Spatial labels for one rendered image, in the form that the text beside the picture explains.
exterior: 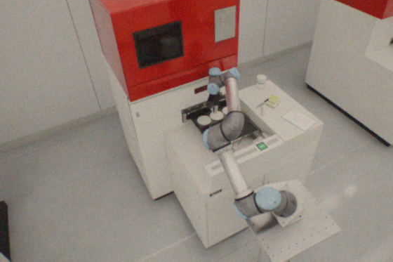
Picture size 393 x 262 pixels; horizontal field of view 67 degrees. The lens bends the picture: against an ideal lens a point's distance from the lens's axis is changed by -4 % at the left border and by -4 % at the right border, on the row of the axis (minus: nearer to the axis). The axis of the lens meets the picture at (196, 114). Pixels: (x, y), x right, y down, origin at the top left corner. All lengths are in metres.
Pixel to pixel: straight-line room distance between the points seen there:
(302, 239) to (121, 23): 1.51
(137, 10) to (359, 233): 2.43
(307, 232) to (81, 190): 2.15
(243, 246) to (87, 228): 1.35
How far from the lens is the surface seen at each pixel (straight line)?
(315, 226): 1.90
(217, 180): 1.90
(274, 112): 2.26
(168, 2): 1.79
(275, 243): 1.80
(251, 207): 1.70
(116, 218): 2.93
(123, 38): 1.76
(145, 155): 2.40
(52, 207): 3.22
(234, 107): 1.70
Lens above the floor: 2.41
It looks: 41 degrees down
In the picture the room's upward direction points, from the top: 4 degrees counter-clockwise
